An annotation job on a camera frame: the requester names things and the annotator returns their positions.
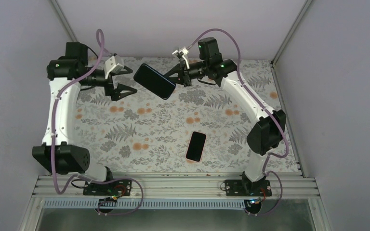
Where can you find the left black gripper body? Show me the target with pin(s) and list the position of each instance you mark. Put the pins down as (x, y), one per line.
(109, 87)

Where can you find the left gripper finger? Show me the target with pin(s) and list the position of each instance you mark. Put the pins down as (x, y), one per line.
(121, 91)
(122, 70)

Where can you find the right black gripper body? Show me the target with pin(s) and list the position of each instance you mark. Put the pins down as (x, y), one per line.
(187, 78)

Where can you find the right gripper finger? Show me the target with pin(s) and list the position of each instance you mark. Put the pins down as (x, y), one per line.
(176, 71)
(173, 81)

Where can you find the black phone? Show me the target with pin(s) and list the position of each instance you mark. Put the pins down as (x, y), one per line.
(154, 81)

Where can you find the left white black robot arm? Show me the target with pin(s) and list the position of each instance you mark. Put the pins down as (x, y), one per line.
(58, 152)

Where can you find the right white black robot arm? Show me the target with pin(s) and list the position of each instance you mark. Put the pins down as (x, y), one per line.
(268, 124)

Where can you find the floral patterned table mat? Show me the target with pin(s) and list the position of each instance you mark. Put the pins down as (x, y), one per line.
(144, 133)

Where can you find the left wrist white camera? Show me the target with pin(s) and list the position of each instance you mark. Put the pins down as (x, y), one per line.
(113, 65)

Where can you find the wrist white camera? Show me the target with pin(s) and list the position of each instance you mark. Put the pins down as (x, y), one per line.
(113, 65)
(181, 54)

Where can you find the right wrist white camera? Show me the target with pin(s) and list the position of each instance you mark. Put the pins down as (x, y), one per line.
(181, 54)

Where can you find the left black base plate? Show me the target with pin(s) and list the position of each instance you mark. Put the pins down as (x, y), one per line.
(117, 188)

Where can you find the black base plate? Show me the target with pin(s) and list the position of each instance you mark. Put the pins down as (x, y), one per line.
(235, 188)
(117, 188)

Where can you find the aluminium mounting rail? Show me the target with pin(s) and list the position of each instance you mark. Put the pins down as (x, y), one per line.
(157, 185)

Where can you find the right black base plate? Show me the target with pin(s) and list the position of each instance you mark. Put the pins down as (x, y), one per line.
(235, 188)

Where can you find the slotted grey cable duct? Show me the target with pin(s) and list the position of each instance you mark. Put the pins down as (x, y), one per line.
(146, 204)

